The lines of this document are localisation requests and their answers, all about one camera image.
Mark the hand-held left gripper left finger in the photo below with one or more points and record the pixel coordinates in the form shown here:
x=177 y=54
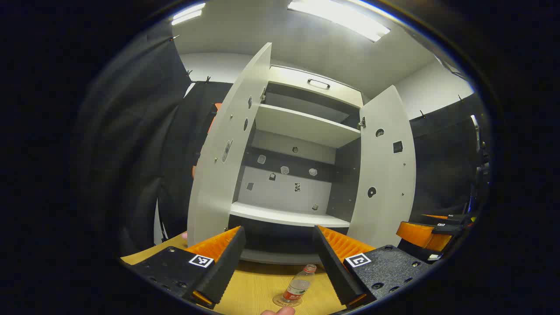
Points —
x=223 y=271

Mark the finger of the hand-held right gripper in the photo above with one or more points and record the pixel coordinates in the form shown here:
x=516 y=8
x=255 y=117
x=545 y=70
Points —
x=415 y=234
x=457 y=217

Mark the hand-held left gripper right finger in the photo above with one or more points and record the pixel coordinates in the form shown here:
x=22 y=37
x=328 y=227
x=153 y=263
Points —
x=334 y=271

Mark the clear plastic bottle red label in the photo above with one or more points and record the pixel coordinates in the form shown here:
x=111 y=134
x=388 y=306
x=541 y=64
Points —
x=299 y=286

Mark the white cabinet door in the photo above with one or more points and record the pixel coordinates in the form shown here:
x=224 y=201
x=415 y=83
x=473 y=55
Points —
x=218 y=197
x=387 y=197

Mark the round wooden coaster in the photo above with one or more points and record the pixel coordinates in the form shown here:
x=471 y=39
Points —
x=276 y=301

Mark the white cabinet shelf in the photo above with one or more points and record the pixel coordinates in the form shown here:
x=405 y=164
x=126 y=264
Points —
x=302 y=127
x=284 y=215

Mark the white storage cabinet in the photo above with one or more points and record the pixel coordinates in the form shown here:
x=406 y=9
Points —
x=284 y=192

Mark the metal door hinge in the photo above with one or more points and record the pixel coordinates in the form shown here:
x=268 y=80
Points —
x=362 y=123
x=264 y=95

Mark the white cabinet drawer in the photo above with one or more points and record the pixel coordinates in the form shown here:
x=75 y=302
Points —
x=297 y=85

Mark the long ceiling light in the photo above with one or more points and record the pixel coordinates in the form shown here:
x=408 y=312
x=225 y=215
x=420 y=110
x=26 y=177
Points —
x=341 y=17

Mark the small ceiling light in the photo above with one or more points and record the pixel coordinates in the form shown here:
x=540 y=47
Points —
x=188 y=14

